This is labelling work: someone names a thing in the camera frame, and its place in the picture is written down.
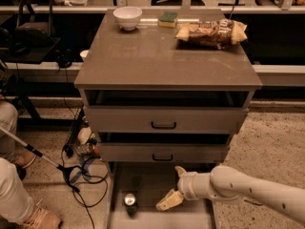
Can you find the drawer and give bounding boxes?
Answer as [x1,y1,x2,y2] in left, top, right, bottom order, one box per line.
[84,106,248,134]
[105,163,218,229]
[98,143,229,163]

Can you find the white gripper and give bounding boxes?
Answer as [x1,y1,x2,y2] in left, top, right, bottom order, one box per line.
[156,166,211,211]

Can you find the black bag on table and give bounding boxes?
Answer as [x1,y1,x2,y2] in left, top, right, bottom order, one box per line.
[14,0,54,48]

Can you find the beige sneaker near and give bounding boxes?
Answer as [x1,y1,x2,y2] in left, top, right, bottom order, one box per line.
[18,203,62,229]

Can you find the middle drawer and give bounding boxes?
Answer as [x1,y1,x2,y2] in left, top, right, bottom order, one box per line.
[98,143,229,163]

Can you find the grey drawer cabinet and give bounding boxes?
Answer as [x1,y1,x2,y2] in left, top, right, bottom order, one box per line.
[73,9,263,174]

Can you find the brown snack bag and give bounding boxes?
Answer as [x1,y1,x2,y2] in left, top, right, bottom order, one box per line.
[175,19,247,50]

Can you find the person leg white trousers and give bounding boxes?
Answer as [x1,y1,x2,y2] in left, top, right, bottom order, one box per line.
[0,100,35,224]

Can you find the top drawer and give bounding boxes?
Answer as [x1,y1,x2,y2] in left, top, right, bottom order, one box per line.
[84,106,248,134]

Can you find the white bowl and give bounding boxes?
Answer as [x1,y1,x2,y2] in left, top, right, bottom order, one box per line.
[113,7,142,31]

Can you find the black floor cable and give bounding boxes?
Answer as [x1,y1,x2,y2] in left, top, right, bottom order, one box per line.
[60,143,110,229]

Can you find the white reacher stick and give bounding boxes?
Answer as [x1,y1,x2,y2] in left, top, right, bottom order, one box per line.
[0,126,82,193]

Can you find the bottom drawer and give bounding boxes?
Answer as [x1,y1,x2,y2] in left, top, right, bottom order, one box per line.
[105,163,218,229]

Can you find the white paper cup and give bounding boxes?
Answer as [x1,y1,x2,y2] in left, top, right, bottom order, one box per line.
[80,50,89,60]

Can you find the black headphones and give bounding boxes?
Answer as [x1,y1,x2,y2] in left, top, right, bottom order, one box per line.
[55,49,72,69]

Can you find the beige sneaker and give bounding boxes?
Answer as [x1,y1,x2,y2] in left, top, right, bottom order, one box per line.
[18,203,62,229]
[13,151,36,169]

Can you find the beige sneaker far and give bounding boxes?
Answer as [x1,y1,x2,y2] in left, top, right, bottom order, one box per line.
[13,151,36,169]

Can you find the green yellow sponge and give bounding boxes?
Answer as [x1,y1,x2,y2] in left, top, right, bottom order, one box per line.
[158,11,178,28]

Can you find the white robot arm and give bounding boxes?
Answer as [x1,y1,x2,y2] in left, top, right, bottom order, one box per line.
[156,165,305,224]

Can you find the green soda can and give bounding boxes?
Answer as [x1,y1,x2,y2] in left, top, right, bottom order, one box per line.
[124,193,137,215]

